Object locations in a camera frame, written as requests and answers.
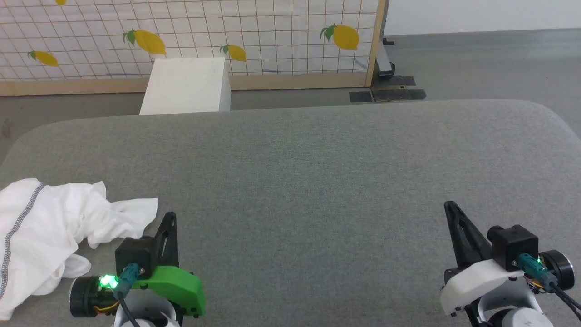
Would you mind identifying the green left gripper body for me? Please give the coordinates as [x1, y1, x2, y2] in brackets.
[131, 266, 206, 317]

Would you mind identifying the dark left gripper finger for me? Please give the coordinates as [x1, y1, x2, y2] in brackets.
[153, 212, 179, 269]

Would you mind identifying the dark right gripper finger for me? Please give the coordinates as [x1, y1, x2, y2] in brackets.
[443, 200, 493, 269]

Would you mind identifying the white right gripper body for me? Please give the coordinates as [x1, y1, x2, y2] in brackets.
[439, 260, 526, 317]

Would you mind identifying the white shirt with grey stitching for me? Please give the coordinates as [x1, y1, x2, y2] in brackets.
[0, 178, 159, 321]

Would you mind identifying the black cylindrical right gripper motor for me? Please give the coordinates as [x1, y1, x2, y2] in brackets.
[540, 249, 576, 292]

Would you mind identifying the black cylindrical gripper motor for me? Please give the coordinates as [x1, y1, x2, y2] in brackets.
[69, 274, 119, 318]
[540, 249, 576, 292]

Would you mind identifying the black cylindrical left gripper motor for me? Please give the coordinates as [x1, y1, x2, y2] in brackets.
[69, 274, 119, 318]

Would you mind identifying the white rectangular box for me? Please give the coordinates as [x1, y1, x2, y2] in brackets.
[139, 57, 232, 116]

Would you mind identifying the grey fabric sofa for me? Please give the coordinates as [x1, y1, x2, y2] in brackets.
[0, 99, 581, 327]

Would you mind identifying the lemon print partition screen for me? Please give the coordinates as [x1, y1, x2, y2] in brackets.
[0, 0, 387, 97]

